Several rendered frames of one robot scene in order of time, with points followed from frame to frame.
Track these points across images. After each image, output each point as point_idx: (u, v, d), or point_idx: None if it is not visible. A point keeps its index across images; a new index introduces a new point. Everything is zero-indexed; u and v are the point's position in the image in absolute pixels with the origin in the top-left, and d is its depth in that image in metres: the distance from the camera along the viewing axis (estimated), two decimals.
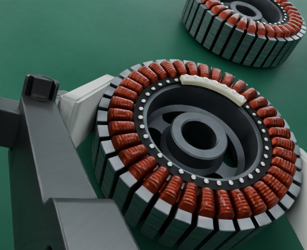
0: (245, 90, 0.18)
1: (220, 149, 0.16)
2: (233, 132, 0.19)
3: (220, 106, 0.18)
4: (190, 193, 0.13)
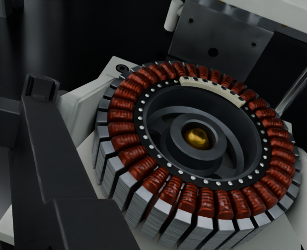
0: (244, 92, 0.19)
1: (219, 150, 0.16)
2: (232, 133, 0.19)
3: (219, 107, 0.19)
4: (190, 193, 0.13)
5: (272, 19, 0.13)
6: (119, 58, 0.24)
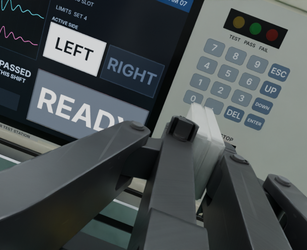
0: None
1: None
2: None
3: None
4: None
5: None
6: None
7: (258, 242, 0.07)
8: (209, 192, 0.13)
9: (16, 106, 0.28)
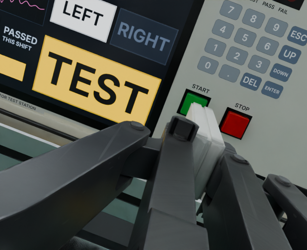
0: None
1: None
2: None
3: None
4: None
5: None
6: None
7: (258, 242, 0.07)
8: (209, 192, 0.13)
9: (22, 76, 0.27)
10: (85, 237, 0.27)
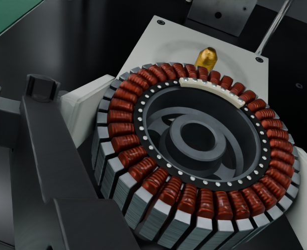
0: (243, 93, 0.19)
1: (218, 151, 0.16)
2: (232, 134, 0.19)
3: (219, 108, 0.19)
4: (189, 194, 0.13)
5: None
6: (158, 17, 0.37)
7: None
8: None
9: None
10: None
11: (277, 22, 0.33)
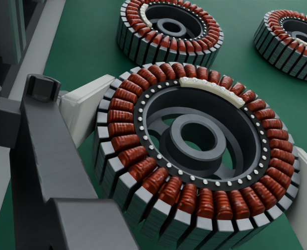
0: (243, 93, 0.19)
1: (218, 151, 0.16)
2: (232, 134, 0.19)
3: (219, 108, 0.19)
4: (189, 194, 0.13)
5: None
6: None
7: None
8: None
9: None
10: None
11: None
